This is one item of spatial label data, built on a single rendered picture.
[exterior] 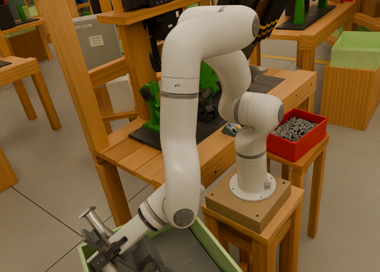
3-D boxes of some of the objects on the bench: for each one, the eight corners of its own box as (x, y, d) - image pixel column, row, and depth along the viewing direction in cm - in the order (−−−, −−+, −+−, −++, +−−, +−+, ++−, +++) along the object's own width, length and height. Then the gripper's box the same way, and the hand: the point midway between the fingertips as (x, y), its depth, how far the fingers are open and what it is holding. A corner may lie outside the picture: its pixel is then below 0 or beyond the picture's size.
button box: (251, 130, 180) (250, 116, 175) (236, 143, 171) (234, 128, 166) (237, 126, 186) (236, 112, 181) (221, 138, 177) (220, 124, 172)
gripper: (152, 234, 73) (96, 286, 73) (167, 221, 90) (121, 263, 90) (132, 209, 74) (76, 259, 74) (150, 201, 91) (104, 242, 91)
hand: (104, 258), depth 82 cm, fingers open, 8 cm apart
